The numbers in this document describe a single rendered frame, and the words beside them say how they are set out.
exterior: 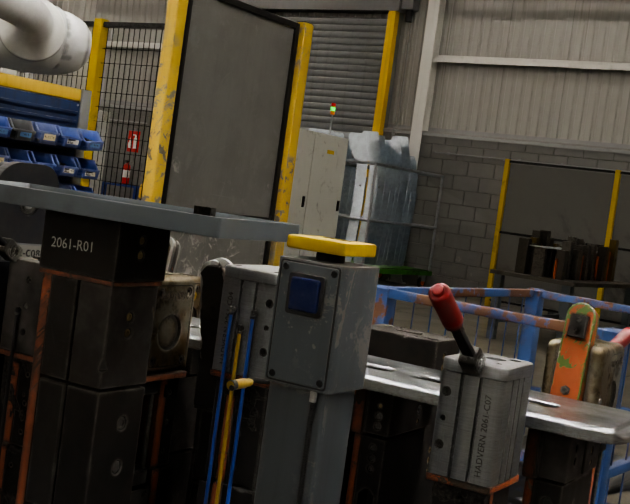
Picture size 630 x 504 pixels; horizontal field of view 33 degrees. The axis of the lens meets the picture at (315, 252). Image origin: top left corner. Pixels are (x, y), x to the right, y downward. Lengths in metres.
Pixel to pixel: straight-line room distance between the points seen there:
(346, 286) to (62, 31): 0.97
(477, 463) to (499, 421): 0.05
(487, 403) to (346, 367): 0.16
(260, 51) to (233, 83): 0.24
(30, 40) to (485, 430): 1.00
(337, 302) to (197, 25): 3.68
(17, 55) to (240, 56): 3.06
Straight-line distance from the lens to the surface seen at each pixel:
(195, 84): 4.55
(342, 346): 0.93
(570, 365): 1.35
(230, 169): 4.78
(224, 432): 1.17
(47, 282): 1.11
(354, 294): 0.93
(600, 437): 1.13
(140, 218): 0.99
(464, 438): 1.05
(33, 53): 1.76
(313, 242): 0.93
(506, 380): 1.03
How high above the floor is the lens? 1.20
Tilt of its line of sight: 3 degrees down
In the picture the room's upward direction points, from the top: 8 degrees clockwise
